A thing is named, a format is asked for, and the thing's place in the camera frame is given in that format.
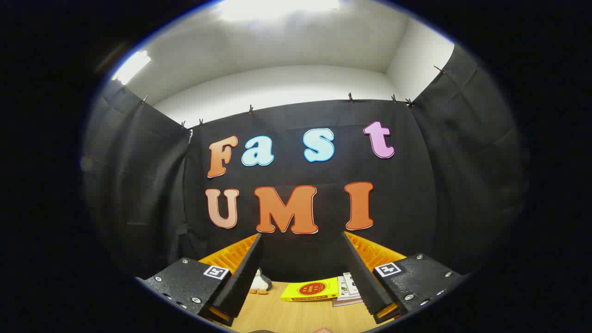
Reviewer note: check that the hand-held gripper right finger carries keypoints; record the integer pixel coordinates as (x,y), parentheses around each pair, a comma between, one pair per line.
(363,277)

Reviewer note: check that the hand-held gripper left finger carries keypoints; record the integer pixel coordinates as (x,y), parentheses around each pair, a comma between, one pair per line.
(245,277)

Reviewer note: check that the white illustrated cover book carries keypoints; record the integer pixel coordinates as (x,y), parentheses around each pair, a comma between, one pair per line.
(349,284)

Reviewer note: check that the plush penguin toy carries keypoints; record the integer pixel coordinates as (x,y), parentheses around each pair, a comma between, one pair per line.
(261,282)

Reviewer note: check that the plain white book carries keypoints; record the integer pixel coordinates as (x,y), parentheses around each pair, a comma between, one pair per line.
(344,298)

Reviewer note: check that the brown-edged book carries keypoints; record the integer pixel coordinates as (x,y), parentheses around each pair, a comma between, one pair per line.
(344,303)

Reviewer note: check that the yellow book red circle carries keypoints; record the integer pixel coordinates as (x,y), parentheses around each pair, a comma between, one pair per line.
(310,290)

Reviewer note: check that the black backdrop cloth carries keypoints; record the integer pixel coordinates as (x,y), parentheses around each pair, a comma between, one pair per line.
(416,208)

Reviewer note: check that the ceiling light panel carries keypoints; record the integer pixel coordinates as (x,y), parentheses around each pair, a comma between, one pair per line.
(132,67)
(277,7)

